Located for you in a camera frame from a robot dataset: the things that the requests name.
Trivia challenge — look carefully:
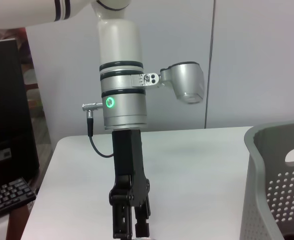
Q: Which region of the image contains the black keyboard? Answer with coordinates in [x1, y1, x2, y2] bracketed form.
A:
[0, 176, 37, 223]

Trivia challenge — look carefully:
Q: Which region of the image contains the left gripper cable with connector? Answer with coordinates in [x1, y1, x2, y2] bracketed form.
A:
[81, 101, 115, 159]

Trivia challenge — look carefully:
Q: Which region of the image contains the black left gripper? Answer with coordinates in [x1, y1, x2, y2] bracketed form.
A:
[108, 128, 152, 239]

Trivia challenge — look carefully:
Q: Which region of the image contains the grey perforated storage basket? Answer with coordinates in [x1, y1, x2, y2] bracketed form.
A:
[239, 118, 294, 240]

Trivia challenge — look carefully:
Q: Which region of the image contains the black computer monitor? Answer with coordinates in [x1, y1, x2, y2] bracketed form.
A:
[0, 37, 41, 187]

